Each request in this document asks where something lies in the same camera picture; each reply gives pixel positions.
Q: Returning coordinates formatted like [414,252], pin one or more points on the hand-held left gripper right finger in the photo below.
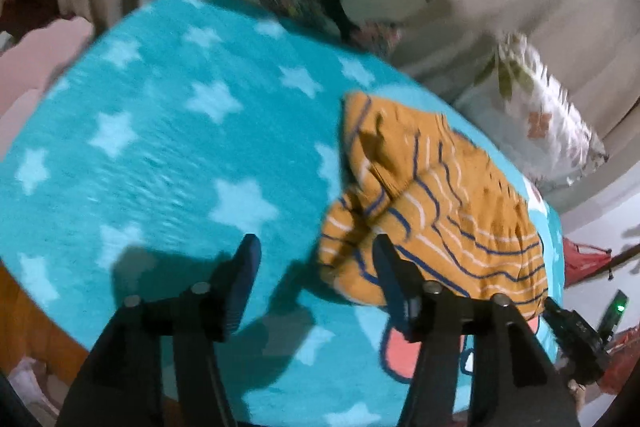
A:
[395,287]

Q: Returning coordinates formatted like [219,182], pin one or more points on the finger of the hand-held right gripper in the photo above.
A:
[555,313]

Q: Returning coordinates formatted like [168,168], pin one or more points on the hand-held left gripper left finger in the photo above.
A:
[240,287]

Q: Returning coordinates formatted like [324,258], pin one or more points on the orange striped sweater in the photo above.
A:
[465,207]

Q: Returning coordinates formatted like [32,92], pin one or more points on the red rack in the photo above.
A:
[582,257]

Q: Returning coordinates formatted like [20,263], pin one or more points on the teal star blanket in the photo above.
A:
[165,167]

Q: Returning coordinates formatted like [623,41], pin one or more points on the white floral ruffled pillow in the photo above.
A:
[545,117]

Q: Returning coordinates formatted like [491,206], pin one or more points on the pink plush cushion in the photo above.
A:
[35,62]

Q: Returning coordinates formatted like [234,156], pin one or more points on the dark red cloth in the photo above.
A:
[35,2]

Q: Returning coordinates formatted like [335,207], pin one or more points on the wooden bed frame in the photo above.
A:
[30,317]

